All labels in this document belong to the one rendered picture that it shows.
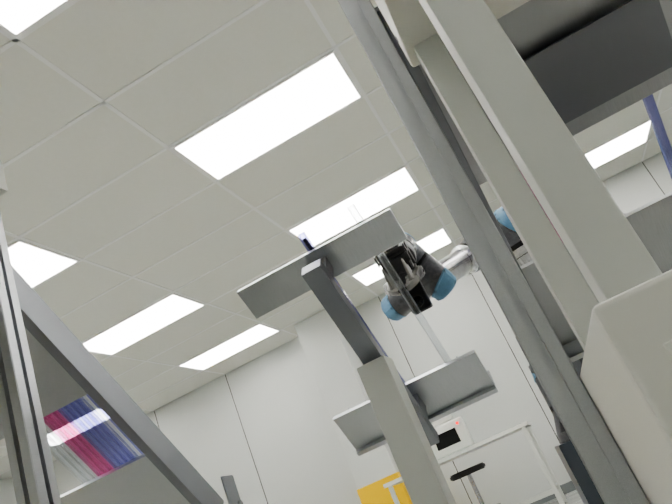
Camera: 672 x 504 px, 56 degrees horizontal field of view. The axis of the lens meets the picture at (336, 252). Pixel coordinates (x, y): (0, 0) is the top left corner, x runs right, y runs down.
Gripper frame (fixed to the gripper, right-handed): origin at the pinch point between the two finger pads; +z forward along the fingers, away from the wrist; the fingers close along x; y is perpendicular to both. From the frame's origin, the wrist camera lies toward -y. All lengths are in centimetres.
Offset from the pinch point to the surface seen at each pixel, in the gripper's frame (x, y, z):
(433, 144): 18.3, 25.4, 38.4
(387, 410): -11.4, -14.6, 15.0
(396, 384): -8.0, -11.6, 13.0
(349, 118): -21, 44, -331
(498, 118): 22, 28, 84
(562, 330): 23.1, -18.9, 6.4
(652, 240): 43.7, -10.1, 8.4
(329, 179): -63, 12, -384
